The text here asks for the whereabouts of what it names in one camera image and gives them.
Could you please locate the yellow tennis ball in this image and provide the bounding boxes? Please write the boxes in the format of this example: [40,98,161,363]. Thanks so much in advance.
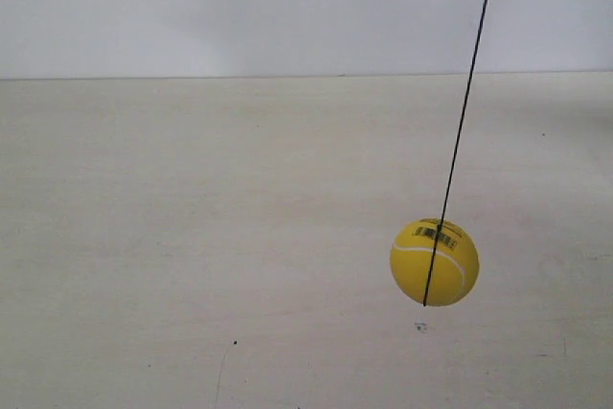
[390,217,480,307]

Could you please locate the black hanging string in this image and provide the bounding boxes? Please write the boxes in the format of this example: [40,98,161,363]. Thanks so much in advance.
[422,0,500,307]

